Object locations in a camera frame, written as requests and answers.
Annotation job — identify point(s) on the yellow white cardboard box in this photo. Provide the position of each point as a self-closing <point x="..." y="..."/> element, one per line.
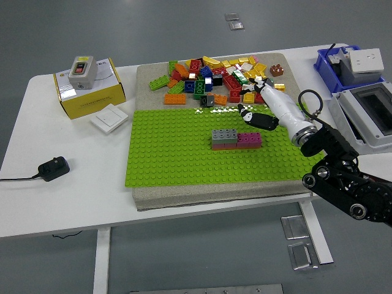
<point x="93" y="101"/>

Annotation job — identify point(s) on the blue white-topped brick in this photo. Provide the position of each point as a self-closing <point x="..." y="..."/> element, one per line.
<point x="209" y="84"/>

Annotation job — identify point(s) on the small tan brick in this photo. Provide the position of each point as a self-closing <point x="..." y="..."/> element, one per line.
<point x="193" y="76"/>

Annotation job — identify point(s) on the white flat brick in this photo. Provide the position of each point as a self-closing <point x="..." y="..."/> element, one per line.
<point x="246" y="66"/>

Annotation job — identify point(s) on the small orange brick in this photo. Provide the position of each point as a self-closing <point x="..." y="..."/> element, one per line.
<point x="171" y="83"/>

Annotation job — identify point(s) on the small metal floor plate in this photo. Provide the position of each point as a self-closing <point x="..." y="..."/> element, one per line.
<point x="232" y="16"/>
<point x="237" y="26"/>

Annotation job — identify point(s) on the lime long brick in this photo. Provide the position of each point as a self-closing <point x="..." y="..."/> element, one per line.
<point x="159" y="82"/>

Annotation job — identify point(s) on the grey push-button switch box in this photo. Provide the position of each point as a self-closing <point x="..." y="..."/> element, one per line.
<point x="82" y="73"/>

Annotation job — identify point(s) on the yellow curved brick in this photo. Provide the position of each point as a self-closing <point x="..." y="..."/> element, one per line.
<point x="212" y="62"/>

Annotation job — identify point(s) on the dark green long brick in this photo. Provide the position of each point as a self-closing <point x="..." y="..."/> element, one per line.
<point x="200" y="89"/>

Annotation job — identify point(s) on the grey socket base box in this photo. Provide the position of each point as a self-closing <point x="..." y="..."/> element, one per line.
<point x="353" y="78"/>

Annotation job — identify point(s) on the small grey brick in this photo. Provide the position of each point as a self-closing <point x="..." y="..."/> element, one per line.
<point x="211" y="99"/>

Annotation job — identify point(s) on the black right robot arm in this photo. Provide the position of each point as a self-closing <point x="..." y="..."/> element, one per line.
<point x="337" y="180"/>

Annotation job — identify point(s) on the black power adapter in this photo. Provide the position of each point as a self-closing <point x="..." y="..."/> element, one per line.
<point x="53" y="169"/>

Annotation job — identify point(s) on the white socket panel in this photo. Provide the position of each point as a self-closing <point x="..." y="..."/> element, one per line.
<point x="366" y="60"/>

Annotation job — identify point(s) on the small black brick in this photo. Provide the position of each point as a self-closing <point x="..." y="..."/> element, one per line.
<point x="204" y="101"/>

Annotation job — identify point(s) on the green studded baseplate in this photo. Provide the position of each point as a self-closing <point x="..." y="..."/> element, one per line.
<point x="168" y="159"/>

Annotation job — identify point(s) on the grey long brick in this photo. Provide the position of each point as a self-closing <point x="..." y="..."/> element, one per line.
<point x="225" y="136"/>

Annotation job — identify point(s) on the green white-studded brick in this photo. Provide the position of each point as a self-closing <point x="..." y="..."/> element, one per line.
<point x="239" y="76"/>

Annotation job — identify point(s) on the white wall switch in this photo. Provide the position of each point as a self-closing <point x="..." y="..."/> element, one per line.
<point x="108" y="119"/>

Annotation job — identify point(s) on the yellow square brick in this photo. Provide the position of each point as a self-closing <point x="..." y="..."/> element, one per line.
<point x="248" y="98"/>

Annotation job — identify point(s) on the grey electrical enclosure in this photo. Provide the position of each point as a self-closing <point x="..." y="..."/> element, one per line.
<point x="343" y="107"/>

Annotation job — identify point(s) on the red long brick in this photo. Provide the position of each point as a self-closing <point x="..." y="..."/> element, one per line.
<point x="231" y="82"/>

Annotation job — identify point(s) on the orange long brick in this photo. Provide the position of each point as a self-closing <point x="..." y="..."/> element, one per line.
<point x="175" y="99"/>

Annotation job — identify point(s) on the grey white electrical part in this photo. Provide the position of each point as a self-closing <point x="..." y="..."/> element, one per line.
<point x="341" y="54"/>

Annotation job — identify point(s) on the small yellow brick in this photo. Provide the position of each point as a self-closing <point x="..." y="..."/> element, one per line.
<point x="188" y="63"/>

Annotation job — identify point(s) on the white table leg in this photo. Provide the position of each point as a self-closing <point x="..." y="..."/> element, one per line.
<point x="102" y="260"/>
<point x="320" y="242"/>

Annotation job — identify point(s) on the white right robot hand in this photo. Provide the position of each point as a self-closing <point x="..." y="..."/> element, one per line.
<point x="284" y="110"/>

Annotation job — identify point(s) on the metal floor hatch plate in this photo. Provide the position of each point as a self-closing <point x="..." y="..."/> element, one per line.
<point x="294" y="228"/>
<point x="299" y="255"/>

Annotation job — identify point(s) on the red square brick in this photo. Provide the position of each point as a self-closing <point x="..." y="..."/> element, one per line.
<point x="234" y="96"/>
<point x="259" y="98"/>

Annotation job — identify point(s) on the red white-dotted brick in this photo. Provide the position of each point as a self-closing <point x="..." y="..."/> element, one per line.
<point x="219" y="72"/>

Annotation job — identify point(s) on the brown square brick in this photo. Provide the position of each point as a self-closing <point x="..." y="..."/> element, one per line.
<point x="277" y="70"/>

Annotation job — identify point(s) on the thin orange brick strip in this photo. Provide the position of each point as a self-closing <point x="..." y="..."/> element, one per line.
<point x="235" y="148"/>

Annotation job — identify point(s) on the dark grey sloped brick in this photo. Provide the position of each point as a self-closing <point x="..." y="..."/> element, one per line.
<point x="270" y="82"/>

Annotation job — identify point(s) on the blue plastic bin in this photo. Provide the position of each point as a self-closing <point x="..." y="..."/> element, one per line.
<point x="323" y="65"/>

